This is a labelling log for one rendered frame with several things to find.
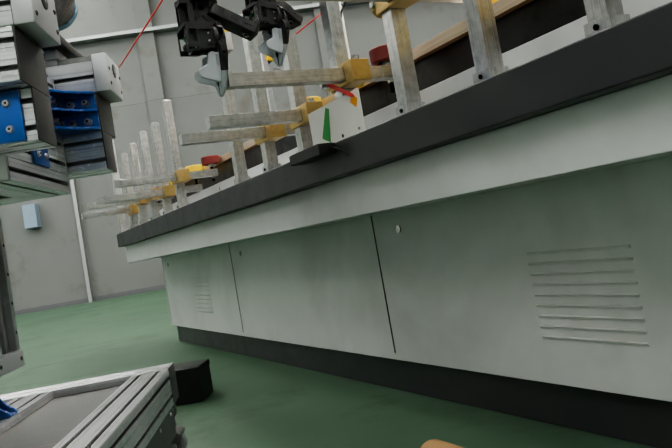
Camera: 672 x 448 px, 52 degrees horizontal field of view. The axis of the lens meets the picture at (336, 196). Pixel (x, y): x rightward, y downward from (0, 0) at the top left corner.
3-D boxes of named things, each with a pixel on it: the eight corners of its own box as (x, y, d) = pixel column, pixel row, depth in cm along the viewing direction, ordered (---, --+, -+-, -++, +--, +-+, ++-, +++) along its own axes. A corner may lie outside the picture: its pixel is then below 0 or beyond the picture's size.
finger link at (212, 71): (200, 97, 143) (193, 54, 143) (227, 96, 146) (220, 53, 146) (204, 94, 140) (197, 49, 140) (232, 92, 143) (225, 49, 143)
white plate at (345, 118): (364, 131, 153) (356, 87, 154) (313, 152, 176) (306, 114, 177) (366, 131, 153) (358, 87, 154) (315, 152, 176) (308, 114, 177)
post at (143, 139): (154, 226, 336) (139, 130, 339) (153, 227, 339) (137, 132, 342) (161, 225, 338) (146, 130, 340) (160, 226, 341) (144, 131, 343)
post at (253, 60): (272, 188, 205) (245, 31, 207) (267, 189, 208) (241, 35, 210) (282, 186, 206) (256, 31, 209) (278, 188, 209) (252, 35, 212)
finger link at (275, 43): (265, 65, 170) (259, 28, 170) (283, 66, 174) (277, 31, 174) (273, 61, 167) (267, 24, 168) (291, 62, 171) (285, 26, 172)
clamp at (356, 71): (353, 80, 155) (349, 58, 155) (326, 95, 167) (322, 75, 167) (374, 79, 157) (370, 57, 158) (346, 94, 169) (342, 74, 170)
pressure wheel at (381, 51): (387, 89, 160) (379, 41, 161) (370, 98, 167) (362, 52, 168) (415, 87, 164) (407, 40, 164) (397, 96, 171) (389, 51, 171)
